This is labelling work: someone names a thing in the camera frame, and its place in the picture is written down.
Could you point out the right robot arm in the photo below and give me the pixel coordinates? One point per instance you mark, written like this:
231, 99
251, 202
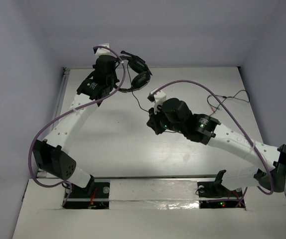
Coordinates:
268, 162

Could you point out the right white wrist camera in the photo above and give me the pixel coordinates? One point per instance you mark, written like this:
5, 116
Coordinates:
158, 97

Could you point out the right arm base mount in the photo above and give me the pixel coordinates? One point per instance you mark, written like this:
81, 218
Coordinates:
213, 195

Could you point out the metal rail with tape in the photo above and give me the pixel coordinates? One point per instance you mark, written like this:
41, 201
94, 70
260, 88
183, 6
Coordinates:
160, 193

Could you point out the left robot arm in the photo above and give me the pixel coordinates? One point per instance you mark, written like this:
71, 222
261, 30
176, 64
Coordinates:
52, 153

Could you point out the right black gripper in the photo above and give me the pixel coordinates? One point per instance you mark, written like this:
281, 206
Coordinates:
153, 121

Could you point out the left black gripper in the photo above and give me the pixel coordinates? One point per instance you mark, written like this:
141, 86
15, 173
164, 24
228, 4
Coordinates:
105, 63

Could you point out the black headset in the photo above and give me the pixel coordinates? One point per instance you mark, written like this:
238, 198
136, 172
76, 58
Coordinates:
139, 66

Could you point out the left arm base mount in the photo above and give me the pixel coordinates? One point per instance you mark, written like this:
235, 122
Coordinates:
96, 199

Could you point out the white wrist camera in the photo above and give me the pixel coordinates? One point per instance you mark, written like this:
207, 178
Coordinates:
158, 97
101, 50

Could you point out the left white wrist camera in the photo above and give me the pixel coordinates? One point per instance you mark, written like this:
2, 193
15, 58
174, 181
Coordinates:
101, 50

